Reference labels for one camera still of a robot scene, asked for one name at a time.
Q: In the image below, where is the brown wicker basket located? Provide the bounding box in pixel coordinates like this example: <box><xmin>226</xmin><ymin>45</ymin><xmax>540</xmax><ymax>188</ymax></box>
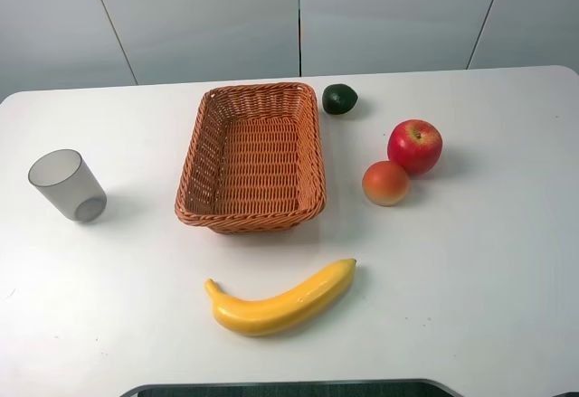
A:
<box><xmin>175</xmin><ymin>82</ymin><xmax>327</xmax><ymax>233</ymax></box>

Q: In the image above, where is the red apple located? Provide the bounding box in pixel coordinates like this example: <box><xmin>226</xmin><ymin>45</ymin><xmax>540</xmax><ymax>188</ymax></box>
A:
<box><xmin>386</xmin><ymin>119</ymin><xmax>443</xmax><ymax>176</ymax></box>

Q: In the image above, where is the orange peach fruit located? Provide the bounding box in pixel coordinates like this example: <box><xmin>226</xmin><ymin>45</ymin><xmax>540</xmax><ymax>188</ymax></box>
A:
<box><xmin>362</xmin><ymin>161</ymin><xmax>410</xmax><ymax>206</ymax></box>

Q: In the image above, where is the yellow plastic banana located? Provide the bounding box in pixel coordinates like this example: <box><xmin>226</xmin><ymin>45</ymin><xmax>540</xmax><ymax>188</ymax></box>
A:
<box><xmin>204</xmin><ymin>259</ymin><xmax>356</xmax><ymax>336</ymax></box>

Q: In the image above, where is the grey translucent plastic cup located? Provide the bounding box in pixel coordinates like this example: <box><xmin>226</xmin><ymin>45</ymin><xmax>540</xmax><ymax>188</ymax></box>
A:
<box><xmin>27</xmin><ymin>149</ymin><xmax>107</xmax><ymax>222</ymax></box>

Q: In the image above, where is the dark green avocado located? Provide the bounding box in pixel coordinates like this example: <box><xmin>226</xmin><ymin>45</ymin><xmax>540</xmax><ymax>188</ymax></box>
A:
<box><xmin>322</xmin><ymin>83</ymin><xmax>358</xmax><ymax>116</ymax></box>

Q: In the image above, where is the dark green chair seat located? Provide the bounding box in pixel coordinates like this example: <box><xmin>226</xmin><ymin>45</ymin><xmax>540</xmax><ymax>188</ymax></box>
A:
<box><xmin>137</xmin><ymin>382</ymin><xmax>450</xmax><ymax>397</ymax></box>

